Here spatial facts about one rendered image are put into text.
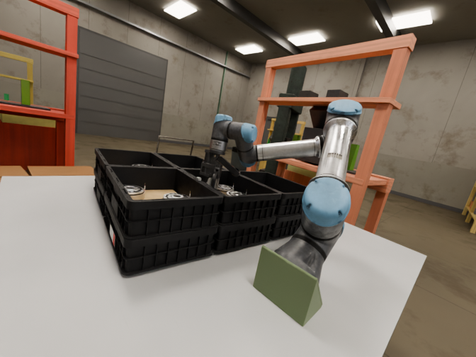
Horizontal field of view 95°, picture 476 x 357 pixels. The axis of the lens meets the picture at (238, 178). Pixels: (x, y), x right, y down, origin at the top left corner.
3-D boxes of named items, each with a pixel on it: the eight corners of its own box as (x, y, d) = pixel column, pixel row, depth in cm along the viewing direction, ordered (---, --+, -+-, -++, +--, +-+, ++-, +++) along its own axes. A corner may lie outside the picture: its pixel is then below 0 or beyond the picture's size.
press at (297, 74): (294, 194, 491) (325, 72, 437) (272, 197, 432) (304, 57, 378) (270, 185, 538) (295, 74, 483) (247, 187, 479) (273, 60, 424)
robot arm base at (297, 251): (319, 299, 63) (334, 271, 67) (310, 274, 55) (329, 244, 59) (277, 272, 74) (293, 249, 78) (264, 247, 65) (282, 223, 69)
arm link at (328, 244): (324, 265, 70) (343, 234, 75) (330, 248, 60) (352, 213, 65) (291, 244, 76) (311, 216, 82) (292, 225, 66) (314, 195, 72)
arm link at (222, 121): (229, 114, 89) (212, 112, 92) (224, 141, 90) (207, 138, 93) (237, 119, 96) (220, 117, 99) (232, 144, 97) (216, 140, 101)
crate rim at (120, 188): (224, 203, 74) (225, 197, 73) (127, 211, 55) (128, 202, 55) (178, 173, 104) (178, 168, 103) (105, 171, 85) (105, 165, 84)
